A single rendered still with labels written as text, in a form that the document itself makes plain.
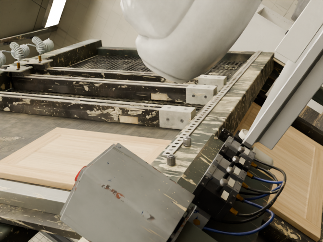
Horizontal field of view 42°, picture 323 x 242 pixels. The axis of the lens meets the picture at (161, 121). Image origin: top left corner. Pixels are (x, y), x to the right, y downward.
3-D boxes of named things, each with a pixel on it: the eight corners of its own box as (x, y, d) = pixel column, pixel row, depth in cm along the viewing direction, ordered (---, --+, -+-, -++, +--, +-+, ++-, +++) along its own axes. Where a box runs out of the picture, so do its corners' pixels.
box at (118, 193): (178, 237, 62) (80, 168, 65) (144, 284, 68) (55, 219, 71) (201, 198, 73) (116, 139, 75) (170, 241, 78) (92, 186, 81)
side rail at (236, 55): (252, 71, 265) (253, 54, 261) (98, 63, 304) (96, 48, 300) (254, 68, 272) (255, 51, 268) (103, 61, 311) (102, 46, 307)
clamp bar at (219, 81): (222, 94, 197) (223, 43, 189) (16, 80, 239) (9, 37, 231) (227, 89, 206) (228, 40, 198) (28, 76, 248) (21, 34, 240)
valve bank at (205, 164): (281, 237, 84) (181, 169, 88) (243, 279, 91) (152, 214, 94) (301, 143, 128) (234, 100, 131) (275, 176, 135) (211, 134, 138)
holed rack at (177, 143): (171, 157, 123) (171, 155, 123) (161, 156, 124) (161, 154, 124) (262, 51, 266) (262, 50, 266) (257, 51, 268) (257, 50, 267)
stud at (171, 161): (174, 167, 117) (173, 157, 116) (165, 166, 118) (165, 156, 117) (177, 163, 119) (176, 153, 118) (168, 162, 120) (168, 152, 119)
